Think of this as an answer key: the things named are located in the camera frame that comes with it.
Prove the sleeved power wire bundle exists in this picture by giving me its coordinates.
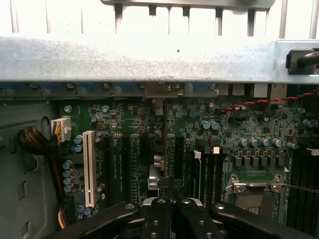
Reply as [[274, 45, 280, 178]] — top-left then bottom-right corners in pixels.
[[16, 116, 72, 231]]

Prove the CPU socket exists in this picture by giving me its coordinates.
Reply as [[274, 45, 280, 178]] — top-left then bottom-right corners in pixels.
[[224, 171, 291, 239]]

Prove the open black PC case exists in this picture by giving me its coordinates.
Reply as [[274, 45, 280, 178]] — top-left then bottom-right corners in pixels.
[[0, 0, 319, 239]]

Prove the black RAM slot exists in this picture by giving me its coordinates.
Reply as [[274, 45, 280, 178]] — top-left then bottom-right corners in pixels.
[[210, 146, 225, 201], [305, 148, 319, 225], [191, 149, 204, 201], [290, 150, 306, 226]]

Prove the red black twisted wire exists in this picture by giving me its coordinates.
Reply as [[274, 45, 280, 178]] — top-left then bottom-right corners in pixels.
[[220, 87, 319, 113]]

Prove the silver locking lever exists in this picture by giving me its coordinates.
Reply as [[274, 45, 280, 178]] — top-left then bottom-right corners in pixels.
[[283, 183, 319, 193]]

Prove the short black expansion slot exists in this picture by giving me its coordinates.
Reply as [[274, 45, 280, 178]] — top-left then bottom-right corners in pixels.
[[139, 135, 151, 160]]

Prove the white expansion slot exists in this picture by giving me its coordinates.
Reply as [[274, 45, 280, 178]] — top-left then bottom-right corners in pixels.
[[83, 130, 98, 209]]

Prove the black cable plug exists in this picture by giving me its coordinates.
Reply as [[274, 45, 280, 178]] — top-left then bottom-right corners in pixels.
[[285, 48, 319, 75]]

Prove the green motherboard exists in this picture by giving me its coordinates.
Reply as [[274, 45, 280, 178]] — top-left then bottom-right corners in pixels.
[[58, 83, 319, 225]]

